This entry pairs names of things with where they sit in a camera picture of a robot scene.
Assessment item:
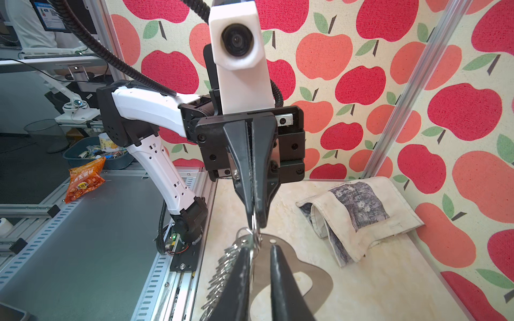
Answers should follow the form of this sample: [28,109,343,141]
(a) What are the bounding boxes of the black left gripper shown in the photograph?
[195,106,305,228]

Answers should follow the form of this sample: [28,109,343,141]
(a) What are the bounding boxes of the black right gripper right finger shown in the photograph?
[270,245,315,321]

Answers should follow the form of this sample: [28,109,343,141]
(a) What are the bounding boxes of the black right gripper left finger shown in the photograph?
[207,244,253,320]

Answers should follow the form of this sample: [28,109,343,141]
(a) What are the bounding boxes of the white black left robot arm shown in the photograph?
[51,1,305,249]

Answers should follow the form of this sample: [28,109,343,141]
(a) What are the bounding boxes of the cream printed canvas tote bag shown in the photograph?
[296,177,424,267]

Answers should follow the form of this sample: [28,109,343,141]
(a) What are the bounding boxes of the blue bin with snacks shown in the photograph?
[63,136,134,170]

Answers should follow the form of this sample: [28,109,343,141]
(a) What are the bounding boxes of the orange snack packet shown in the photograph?
[65,157,106,204]

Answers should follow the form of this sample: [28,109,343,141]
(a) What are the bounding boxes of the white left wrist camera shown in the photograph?
[208,1,275,114]

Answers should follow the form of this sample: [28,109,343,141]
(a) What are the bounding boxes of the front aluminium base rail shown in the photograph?
[0,168,218,321]

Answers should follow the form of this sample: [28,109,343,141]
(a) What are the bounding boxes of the left rear aluminium frame post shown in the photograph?
[361,0,472,178]

